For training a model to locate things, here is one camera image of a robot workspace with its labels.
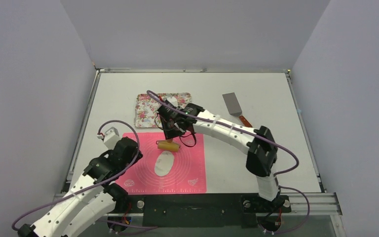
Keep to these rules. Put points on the floral tray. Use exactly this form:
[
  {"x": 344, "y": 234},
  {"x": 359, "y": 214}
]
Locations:
[{"x": 146, "y": 108}]

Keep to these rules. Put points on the white dough piece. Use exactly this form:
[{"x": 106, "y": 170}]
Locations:
[{"x": 164, "y": 163}]

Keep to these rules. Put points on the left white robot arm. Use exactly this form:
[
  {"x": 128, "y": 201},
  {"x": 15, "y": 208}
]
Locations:
[{"x": 93, "y": 195}]

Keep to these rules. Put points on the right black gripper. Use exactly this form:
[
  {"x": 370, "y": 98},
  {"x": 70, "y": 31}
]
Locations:
[{"x": 172, "y": 131}]

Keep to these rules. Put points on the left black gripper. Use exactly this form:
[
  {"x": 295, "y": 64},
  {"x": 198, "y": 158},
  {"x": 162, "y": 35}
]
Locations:
[{"x": 138, "y": 157}]

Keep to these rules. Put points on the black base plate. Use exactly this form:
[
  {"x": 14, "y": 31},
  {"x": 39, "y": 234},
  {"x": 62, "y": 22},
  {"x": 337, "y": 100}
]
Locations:
[{"x": 199, "y": 210}]

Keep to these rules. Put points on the pink silicone baking mat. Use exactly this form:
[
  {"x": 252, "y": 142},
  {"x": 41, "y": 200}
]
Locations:
[{"x": 187, "y": 176}]

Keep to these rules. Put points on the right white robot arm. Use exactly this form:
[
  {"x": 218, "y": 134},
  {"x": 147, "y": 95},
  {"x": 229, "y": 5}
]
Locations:
[{"x": 253, "y": 142}]

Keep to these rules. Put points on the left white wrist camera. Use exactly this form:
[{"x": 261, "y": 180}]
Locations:
[{"x": 109, "y": 136}]

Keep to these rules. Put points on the metal spatula wooden handle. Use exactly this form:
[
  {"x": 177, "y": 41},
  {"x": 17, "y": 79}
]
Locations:
[{"x": 234, "y": 108}]

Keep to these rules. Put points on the aluminium front rail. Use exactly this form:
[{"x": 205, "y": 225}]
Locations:
[{"x": 315, "y": 203}]

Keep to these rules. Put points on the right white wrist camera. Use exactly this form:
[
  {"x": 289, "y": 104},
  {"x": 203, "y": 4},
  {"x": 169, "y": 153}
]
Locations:
[{"x": 172, "y": 102}]

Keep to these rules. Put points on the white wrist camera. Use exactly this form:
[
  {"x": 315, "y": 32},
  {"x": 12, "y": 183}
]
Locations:
[
  {"x": 172, "y": 102},
  {"x": 109, "y": 136}
]

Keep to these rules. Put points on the wooden dough roller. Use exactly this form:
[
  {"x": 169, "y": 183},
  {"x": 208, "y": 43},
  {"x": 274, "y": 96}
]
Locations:
[{"x": 168, "y": 145}]

